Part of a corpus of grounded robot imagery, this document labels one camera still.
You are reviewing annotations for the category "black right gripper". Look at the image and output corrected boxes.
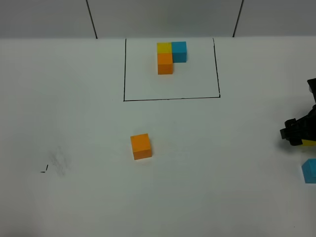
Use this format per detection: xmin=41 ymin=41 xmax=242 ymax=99
xmin=279 ymin=78 xmax=316 ymax=146

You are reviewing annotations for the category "template blue cube block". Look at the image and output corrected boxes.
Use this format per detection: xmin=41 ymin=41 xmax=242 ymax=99
xmin=171 ymin=41 xmax=187 ymax=63

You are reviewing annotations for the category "template orange cube block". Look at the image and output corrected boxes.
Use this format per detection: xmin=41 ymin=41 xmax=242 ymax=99
xmin=157 ymin=53 xmax=173 ymax=75

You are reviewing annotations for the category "template yellow cube block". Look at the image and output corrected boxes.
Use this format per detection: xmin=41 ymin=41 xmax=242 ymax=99
xmin=157 ymin=42 xmax=172 ymax=54

